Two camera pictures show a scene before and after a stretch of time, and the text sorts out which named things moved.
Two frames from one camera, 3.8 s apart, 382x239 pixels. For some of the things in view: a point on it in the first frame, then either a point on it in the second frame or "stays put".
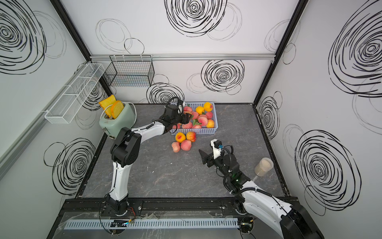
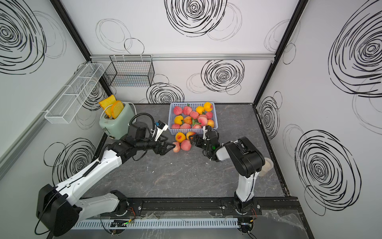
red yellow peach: x=191 y=136 stays put
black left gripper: x=185 y=118 -> x=158 y=150
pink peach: x=186 y=145 stays put
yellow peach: x=208 y=106 stays put
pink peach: x=209 y=115 stays put
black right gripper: x=207 y=158 -> x=200 y=140
